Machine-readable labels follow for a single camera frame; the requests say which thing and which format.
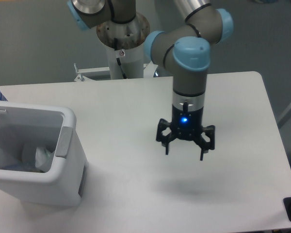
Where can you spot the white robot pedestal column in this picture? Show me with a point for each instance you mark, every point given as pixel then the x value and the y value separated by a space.
pixel 124 44

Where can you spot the clear crushed plastic bottle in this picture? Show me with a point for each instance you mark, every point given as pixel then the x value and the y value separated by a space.
pixel 28 166

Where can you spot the clear plastic food wrapper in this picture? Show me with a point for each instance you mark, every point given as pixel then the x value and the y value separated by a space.
pixel 43 157

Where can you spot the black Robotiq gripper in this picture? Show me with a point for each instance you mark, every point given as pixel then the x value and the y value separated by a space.
pixel 186 126

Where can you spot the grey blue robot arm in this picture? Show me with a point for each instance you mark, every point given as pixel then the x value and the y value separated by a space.
pixel 184 53

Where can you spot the white plastic trash can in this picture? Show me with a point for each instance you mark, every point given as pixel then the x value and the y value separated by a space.
pixel 51 127

